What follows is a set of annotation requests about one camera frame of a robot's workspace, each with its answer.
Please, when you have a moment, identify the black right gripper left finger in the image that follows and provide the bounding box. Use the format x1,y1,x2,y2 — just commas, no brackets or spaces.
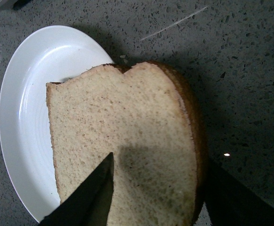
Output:
39,152,114,226

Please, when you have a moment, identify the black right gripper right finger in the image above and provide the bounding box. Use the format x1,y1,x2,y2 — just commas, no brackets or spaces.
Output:
205,162,274,226

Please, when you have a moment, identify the brown bread slice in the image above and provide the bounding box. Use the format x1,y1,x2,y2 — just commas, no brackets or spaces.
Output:
46,61,208,226

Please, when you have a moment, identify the white round plate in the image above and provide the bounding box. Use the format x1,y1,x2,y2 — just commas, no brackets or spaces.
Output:
0,25,112,221

